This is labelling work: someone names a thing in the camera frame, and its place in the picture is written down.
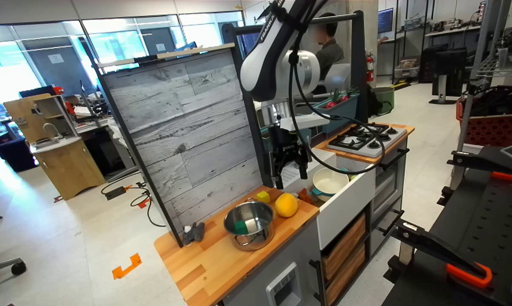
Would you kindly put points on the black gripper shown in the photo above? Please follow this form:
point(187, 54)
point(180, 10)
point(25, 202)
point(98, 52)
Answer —
point(285, 149)

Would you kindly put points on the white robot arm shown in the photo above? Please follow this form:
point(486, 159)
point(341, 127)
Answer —
point(277, 72)

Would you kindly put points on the small yellow cube toy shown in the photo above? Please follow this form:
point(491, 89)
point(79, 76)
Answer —
point(262, 197)

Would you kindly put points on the yellow lemon toy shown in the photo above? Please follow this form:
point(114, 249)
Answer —
point(285, 205)

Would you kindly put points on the steel cooking pot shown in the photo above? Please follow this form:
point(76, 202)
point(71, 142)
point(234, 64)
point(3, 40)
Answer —
point(258, 222)

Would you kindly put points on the toy stove top burners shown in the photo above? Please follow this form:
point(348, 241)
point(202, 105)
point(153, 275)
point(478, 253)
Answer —
point(367, 140)

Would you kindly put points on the green toy inside pot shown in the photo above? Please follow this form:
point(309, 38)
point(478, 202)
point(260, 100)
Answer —
point(239, 229)

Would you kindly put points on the cream white bowl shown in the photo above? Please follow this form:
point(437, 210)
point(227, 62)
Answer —
point(328, 183)

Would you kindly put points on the white sink basin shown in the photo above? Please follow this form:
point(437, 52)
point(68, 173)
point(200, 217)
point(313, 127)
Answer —
point(336, 212)

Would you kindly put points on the grey wood backsplash panel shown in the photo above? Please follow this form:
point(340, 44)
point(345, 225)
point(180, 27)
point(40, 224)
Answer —
point(187, 129)

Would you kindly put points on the seated person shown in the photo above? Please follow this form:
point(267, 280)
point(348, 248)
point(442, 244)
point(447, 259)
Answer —
point(330, 50)

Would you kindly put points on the wooden drawer front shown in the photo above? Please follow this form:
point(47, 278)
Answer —
point(343, 261)

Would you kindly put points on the orange floor tape marker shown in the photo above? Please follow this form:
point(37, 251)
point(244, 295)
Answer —
point(119, 271)

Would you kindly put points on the wooden cabinet cart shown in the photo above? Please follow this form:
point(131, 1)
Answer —
point(54, 144)

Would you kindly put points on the oven door with handle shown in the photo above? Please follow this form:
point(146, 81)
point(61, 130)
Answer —
point(386, 205)

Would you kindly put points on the black clamp orange handle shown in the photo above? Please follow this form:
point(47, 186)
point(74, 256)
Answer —
point(457, 266)

